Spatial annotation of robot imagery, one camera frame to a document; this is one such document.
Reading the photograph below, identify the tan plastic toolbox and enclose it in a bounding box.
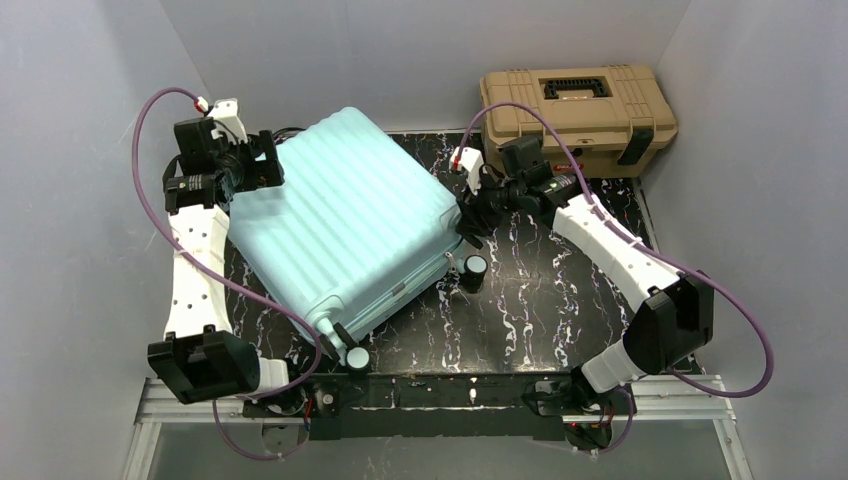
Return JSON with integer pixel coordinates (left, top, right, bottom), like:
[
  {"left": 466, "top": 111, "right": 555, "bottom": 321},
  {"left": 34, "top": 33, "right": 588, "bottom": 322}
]
[{"left": 479, "top": 64, "right": 678, "bottom": 178}]

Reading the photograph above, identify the light blue suitcase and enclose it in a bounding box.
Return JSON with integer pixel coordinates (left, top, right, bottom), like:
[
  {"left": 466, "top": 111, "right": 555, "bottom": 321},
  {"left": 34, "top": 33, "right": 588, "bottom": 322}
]
[{"left": 228, "top": 107, "right": 464, "bottom": 357}]

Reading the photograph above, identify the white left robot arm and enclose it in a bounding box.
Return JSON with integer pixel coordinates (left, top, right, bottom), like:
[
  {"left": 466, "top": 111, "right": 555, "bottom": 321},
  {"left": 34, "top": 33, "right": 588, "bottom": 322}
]
[{"left": 147, "top": 113, "right": 290, "bottom": 404}]

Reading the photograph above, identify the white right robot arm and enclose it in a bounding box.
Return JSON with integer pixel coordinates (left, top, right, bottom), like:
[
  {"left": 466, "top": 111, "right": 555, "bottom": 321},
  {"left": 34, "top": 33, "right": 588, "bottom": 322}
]
[{"left": 451, "top": 135, "right": 714, "bottom": 403}]

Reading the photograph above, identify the black suitcase wheel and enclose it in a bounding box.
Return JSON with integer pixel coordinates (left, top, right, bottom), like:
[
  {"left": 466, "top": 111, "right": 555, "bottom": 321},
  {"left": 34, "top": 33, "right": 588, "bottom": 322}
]
[
  {"left": 460, "top": 255, "right": 489, "bottom": 294},
  {"left": 345, "top": 346, "right": 371, "bottom": 376}
]

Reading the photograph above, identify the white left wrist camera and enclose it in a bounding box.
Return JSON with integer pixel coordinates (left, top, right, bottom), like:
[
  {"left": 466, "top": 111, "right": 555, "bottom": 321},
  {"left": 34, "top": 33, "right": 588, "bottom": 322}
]
[{"left": 194, "top": 96, "right": 248, "bottom": 144}]

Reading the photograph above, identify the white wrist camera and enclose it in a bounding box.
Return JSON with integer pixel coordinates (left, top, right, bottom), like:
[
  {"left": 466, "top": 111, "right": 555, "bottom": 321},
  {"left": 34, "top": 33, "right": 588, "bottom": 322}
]
[
  {"left": 194, "top": 96, "right": 248, "bottom": 144},
  {"left": 449, "top": 147, "right": 484, "bottom": 196}
]

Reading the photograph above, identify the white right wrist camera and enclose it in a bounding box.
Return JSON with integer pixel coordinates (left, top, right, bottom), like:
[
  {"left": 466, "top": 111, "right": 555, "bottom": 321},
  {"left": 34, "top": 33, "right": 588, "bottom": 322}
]
[{"left": 449, "top": 147, "right": 484, "bottom": 196}]

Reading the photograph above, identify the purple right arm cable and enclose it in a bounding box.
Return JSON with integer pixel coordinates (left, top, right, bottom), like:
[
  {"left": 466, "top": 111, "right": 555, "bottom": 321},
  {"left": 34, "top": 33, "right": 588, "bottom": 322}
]
[{"left": 453, "top": 101, "right": 776, "bottom": 458}]

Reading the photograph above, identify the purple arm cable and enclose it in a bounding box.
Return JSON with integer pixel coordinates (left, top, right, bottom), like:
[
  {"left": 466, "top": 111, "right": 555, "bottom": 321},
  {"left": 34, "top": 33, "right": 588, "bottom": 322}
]
[
  {"left": 131, "top": 87, "right": 325, "bottom": 462},
  {"left": 453, "top": 101, "right": 776, "bottom": 458}
]

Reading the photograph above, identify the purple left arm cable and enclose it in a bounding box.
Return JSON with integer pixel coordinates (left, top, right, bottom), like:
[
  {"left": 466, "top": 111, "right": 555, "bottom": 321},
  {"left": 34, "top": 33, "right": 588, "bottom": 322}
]
[{"left": 131, "top": 87, "right": 325, "bottom": 462}]

